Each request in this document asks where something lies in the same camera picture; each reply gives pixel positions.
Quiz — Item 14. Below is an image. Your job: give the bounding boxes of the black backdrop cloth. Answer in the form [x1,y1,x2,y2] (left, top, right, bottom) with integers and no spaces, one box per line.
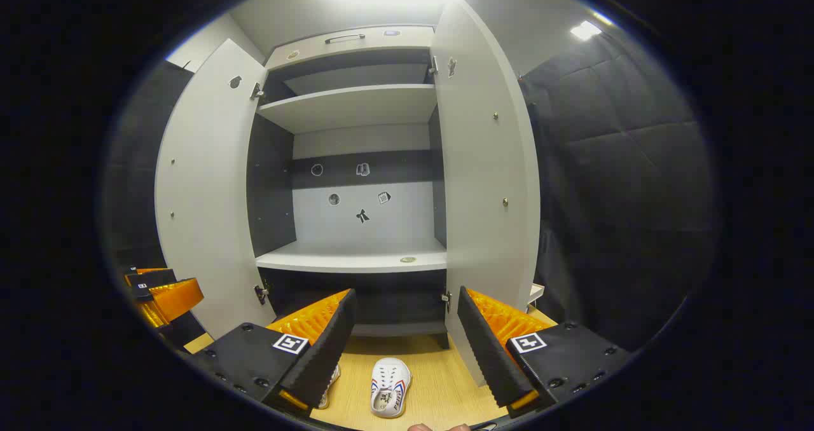
[518,31,719,349]

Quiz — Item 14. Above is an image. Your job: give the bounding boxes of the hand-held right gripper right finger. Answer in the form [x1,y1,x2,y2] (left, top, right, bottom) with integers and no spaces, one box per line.
[458,286,630,418]

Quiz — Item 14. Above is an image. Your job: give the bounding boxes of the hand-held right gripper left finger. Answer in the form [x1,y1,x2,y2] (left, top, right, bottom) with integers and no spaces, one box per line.
[188,288,358,418]

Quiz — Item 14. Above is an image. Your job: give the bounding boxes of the white shoe cabinet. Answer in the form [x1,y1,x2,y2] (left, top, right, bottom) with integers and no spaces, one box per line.
[247,24,449,349]

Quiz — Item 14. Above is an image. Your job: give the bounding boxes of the white striped canvas shoe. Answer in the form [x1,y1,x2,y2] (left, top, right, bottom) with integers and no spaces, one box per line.
[371,357,412,418]
[318,364,341,410]

